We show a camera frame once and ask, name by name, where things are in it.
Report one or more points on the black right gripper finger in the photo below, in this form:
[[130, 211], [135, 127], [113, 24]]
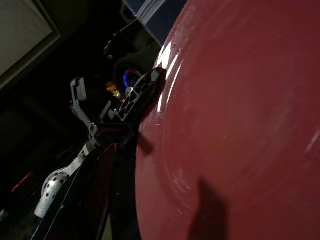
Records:
[[212, 217]]

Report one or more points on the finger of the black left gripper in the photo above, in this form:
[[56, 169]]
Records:
[[140, 97], [106, 110]]

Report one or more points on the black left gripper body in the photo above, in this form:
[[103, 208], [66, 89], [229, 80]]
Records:
[[112, 131]]

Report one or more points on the pink plate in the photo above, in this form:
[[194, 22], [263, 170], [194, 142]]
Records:
[[237, 112]]

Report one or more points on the beige framed cabinet door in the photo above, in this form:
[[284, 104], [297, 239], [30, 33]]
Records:
[[22, 32]]

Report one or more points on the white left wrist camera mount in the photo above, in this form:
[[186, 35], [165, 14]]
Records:
[[78, 90]]

